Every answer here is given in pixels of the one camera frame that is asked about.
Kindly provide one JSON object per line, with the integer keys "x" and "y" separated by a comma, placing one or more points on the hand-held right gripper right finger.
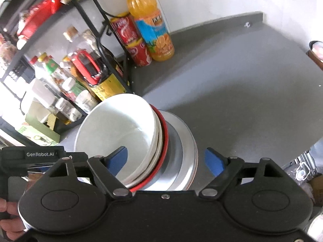
{"x": 214, "y": 161}

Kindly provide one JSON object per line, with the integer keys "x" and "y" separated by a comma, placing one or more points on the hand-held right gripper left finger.
{"x": 118, "y": 159}

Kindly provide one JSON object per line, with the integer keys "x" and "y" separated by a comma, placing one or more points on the white flower-print plate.
{"x": 196, "y": 161}

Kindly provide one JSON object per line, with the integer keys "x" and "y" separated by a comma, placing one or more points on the large white plate blue script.
{"x": 189, "y": 151}

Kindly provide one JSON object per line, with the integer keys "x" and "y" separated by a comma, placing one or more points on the white ribbed bowl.
{"x": 155, "y": 160}
{"x": 121, "y": 121}

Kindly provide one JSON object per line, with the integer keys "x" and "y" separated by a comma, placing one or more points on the red and black bowl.
{"x": 165, "y": 141}

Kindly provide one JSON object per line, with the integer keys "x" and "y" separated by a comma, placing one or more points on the person's left hand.
{"x": 10, "y": 216}

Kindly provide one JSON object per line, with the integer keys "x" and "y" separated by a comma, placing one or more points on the green tissue box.
{"x": 37, "y": 132}

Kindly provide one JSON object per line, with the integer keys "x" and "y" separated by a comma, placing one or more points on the glass spice jar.
{"x": 65, "y": 108}

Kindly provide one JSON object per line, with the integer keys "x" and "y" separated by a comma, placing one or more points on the small white green-label jar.
{"x": 75, "y": 90}

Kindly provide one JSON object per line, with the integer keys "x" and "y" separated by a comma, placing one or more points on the green-label bottle yellow cap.
{"x": 51, "y": 66}

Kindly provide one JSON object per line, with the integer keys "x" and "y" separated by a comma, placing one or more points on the clear bottle red cap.
{"x": 35, "y": 63}

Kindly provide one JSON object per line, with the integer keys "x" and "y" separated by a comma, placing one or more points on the cardboard box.
{"x": 316, "y": 185}

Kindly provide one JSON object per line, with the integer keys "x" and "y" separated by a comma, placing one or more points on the red drink can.
{"x": 125, "y": 30}
{"x": 138, "y": 53}

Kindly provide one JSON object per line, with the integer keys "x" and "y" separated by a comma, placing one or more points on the orange juice bottle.
{"x": 151, "y": 30}

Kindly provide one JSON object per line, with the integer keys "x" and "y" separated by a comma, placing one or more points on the red plastic basket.
{"x": 32, "y": 22}

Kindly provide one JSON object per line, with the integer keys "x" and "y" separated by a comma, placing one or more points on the small white clip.
{"x": 246, "y": 24}

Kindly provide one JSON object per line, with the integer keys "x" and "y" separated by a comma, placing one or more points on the brown container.
{"x": 316, "y": 53}

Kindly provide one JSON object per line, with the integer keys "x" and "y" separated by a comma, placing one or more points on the black metal shelf rack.
{"x": 83, "y": 10}

